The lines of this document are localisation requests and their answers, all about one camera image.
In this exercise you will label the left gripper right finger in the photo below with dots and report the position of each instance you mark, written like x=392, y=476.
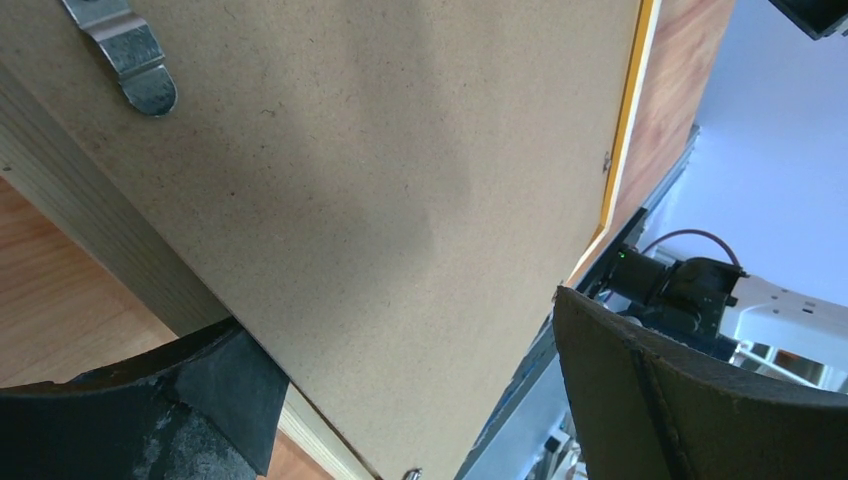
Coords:
x=648, y=407

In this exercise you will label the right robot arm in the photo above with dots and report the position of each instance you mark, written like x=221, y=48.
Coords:
x=720, y=310

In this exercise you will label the wooden picture frame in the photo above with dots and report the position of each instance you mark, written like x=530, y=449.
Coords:
x=99, y=218

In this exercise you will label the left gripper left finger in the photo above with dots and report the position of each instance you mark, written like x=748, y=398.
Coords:
x=205, y=406

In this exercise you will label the brown backing board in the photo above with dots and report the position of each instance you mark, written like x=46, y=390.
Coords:
x=371, y=199

